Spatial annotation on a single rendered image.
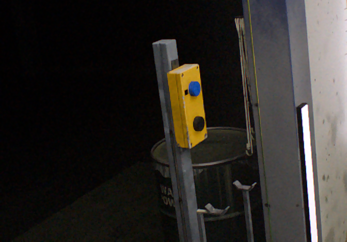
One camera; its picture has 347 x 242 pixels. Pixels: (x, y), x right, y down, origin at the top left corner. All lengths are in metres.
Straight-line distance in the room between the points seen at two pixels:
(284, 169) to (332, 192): 0.41
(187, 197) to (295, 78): 0.63
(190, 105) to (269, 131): 0.56
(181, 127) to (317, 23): 0.86
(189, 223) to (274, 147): 0.52
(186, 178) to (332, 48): 0.99
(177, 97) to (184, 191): 0.35
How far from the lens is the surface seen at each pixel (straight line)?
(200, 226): 2.25
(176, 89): 2.15
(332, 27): 2.95
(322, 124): 2.86
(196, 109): 2.22
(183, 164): 2.28
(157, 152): 3.50
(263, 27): 2.55
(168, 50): 2.17
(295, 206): 2.74
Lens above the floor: 2.02
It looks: 16 degrees down
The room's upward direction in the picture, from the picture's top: 8 degrees counter-clockwise
